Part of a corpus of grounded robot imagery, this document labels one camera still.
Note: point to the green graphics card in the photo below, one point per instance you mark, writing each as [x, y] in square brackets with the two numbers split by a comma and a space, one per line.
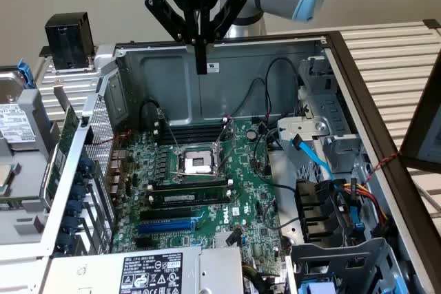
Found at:
[63, 135]

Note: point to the white label sticker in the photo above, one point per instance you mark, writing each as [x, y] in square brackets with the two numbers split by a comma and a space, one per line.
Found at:
[213, 67]

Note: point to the open grey PC case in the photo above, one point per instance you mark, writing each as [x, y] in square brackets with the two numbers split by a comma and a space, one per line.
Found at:
[172, 84]

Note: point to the black CPU cooler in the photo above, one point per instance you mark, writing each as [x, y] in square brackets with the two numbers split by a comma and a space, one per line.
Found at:
[65, 39]

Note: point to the thin metal locking lever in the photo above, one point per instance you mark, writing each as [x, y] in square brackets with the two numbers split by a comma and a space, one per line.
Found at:
[169, 128]

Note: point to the metal socket cover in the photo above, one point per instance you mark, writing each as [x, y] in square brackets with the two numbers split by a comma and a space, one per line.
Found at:
[230, 135]

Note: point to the coin battery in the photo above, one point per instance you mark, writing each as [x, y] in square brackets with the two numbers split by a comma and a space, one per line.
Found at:
[251, 134]

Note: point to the silver disk bay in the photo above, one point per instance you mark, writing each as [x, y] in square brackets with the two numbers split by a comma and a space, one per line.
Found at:
[310, 125]

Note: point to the CPU socket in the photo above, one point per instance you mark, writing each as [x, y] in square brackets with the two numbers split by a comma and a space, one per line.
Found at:
[196, 163]

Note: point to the blue slot clip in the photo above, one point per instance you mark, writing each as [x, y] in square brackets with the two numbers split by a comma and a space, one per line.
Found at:
[74, 208]
[65, 241]
[79, 177]
[78, 193]
[69, 224]
[86, 165]

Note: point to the green Dell motherboard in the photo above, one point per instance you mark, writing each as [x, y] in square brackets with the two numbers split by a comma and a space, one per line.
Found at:
[241, 184]

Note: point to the silver hard disk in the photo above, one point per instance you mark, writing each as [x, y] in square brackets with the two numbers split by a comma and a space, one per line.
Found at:
[15, 125]

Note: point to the black table corner cap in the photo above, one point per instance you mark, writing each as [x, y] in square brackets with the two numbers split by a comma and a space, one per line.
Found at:
[432, 23]

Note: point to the grey parts rack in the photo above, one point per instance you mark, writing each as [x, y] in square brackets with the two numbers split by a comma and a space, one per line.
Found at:
[29, 170]

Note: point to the black fan shroud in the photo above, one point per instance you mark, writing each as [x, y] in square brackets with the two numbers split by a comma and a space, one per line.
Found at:
[313, 204]

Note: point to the blue expansion slot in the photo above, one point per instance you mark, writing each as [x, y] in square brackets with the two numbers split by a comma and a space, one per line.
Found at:
[165, 228]

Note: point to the dark brown framed panel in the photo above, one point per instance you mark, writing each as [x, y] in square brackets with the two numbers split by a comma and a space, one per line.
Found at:
[411, 135]

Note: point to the silver chipset heat sink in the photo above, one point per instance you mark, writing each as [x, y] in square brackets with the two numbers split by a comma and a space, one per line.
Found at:
[220, 239]

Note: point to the short black expansion slot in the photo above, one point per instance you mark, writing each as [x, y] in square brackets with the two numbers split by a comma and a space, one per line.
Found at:
[144, 243]

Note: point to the silver CPU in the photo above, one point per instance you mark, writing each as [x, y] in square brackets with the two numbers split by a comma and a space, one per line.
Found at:
[5, 178]

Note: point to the grey power supply with label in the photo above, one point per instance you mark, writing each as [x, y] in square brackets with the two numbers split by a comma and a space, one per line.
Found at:
[86, 273]

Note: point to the grey disk bay cage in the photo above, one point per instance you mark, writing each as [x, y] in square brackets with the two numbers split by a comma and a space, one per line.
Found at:
[361, 252]

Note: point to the blue plastic drive latch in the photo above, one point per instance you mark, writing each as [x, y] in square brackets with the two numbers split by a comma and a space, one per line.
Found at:
[317, 288]

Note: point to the black intrusion switch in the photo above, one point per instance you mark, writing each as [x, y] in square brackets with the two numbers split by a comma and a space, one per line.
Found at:
[89, 135]

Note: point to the blue disk bracket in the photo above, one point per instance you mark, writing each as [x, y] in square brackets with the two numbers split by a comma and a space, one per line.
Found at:
[25, 73]

